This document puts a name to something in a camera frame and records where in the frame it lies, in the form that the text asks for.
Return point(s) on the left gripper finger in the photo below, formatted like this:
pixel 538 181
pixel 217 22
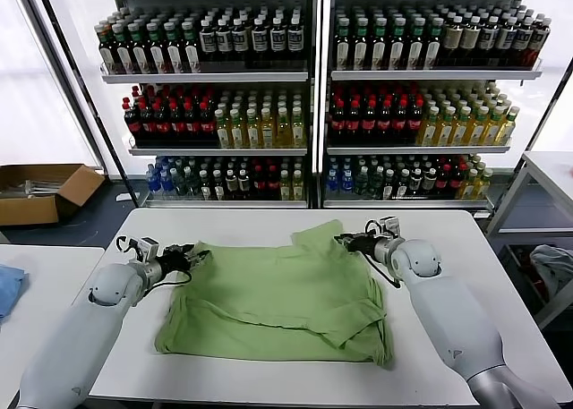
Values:
pixel 198 260
pixel 190 248

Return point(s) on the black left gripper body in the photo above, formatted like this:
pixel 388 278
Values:
pixel 177 259

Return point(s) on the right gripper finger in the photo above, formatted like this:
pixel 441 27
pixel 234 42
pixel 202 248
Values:
pixel 345 244
pixel 344 236

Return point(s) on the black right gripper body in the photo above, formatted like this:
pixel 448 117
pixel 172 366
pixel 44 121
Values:
pixel 363 243

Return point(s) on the green polo shirt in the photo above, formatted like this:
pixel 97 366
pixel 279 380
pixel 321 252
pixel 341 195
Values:
pixel 277 301

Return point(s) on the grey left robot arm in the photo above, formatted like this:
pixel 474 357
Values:
pixel 71 337

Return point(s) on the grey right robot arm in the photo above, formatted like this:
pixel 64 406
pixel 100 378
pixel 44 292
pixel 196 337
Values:
pixel 447 319

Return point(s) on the blue drink bottle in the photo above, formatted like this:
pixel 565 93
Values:
pixel 334 184
pixel 167 183
pixel 153 182
pixel 348 184

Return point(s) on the green tinted water bottle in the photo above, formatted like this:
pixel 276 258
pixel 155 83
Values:
pixel 362 184
pixel 377 184
pixel 192 185
pixel 180 184

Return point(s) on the white cap dark drink bottle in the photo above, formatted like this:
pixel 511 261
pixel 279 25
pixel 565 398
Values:
pixel 217 186
pixel 430 184
pixel 416 184
pixel 403 185
pixel 230 185
pixel 243 185
pixel 390 185
pixel 204 186

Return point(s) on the yellow drink bottle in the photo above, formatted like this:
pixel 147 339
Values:
pixel 222 132
pixel 507 130
pixel 285 186
pixel 236 132
pixel 297 131
pixel 446 130
pixel 267 132
pixel 283 131
pixel 493 130
pixel 252 132
pixel 483 186
pixel 477 130
pixel 461 130
pixel 469 186
pixel 429 130
pixel 297 186

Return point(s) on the small white paper scrap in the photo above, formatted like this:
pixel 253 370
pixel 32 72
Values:
pixel 122 197

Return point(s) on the red cap cola bottle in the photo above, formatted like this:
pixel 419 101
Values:
pixel 370 123
pixel 355 123
pixel 132 123
pixel 206 123
pixel 401 123
pixel 162 123
pixel 416 123
pixel 457 183
pixel 177 123
pixel 339 123
pixel 147 123
pixel 259 184
pixel 443 183
pixel 191 123
pixel 273 184
pixel 386 123

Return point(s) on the silver metal parts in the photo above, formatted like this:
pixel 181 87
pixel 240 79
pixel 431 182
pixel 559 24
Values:
pixel 40 187

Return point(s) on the brown cardboard box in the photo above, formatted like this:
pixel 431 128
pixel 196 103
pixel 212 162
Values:
pixel 27 212

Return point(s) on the blue folded cloth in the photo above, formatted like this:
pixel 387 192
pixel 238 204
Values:
pixel 9 288

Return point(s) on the grey metal shelf unit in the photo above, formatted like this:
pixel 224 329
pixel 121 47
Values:
pixel 425 74
pixel 203 77

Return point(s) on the pale grey cloth bundle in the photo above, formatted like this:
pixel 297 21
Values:
pixel 555 266

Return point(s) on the white cap navy label bottle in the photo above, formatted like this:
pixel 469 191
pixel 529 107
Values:
pixel 276 40
pixel 488 40
pixel 505 40
pixel 207 40
pixel 294 39
pixel 259 40
pixel 239 40
pixel 538 40
pixel 223 40
pixel 521 40

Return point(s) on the white cap beige label bottle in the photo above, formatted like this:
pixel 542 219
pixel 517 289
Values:
pixel 452 40
pixel 470 40

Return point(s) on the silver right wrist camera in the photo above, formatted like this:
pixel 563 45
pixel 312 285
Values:
pixel 390 227

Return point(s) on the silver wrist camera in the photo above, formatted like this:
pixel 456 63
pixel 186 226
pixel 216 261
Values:
pixel 390 227
pixel 147 249

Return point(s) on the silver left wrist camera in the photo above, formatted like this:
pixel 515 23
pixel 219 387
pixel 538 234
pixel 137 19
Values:
pixel 147 249

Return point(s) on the grey frame side table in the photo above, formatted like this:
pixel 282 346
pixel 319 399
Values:
pixel 510 198

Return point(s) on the black slanted frame post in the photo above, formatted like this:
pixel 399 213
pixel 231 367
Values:
pixel 550 105
pixel 86 91

